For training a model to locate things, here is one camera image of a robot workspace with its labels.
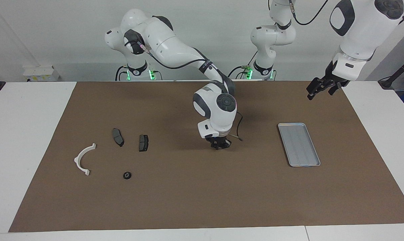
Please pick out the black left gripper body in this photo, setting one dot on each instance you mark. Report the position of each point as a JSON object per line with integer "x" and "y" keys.
{"x": 332, "y": 82}

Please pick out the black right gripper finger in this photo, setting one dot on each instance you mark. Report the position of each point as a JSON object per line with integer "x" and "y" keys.
{"x": 226, "y": 144}
{"x": 215, "y": 145}

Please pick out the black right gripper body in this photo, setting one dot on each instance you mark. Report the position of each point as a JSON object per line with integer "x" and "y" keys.
{"x": 218, "y": 137}

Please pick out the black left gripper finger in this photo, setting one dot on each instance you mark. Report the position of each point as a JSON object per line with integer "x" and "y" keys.
{"x": 317, "y": 87}
{"x": 334, "y": 90}

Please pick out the large black bearing gear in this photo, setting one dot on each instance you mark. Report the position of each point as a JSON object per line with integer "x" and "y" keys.
{"x": 127, "y": 175}

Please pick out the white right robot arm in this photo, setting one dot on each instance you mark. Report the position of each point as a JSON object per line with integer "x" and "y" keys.
{"x": 175, "y": 47}

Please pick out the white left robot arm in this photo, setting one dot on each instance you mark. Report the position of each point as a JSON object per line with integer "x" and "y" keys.
{"x": 362, "y": 30}

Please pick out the silver metal tray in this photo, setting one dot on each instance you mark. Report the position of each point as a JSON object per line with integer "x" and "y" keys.
{"x": 299, "y": 144}

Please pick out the brown table mat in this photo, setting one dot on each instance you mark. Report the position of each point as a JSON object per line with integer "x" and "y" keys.
{"x": 188, "y": 194}

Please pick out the rectangular grey brake pad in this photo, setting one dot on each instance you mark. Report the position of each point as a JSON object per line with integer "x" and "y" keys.
{"x": 143, "y": 143}

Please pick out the curved grey brake pad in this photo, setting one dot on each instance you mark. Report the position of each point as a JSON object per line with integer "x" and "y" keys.
{"x": 118, "y": 137}

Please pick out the white power strip box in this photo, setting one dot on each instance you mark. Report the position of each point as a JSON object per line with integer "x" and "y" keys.
{"x": 41, "y": 73}

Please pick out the white semicircular plastic bracket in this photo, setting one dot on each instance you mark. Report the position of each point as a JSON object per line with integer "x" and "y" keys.
{"x": 77, "y": 160}

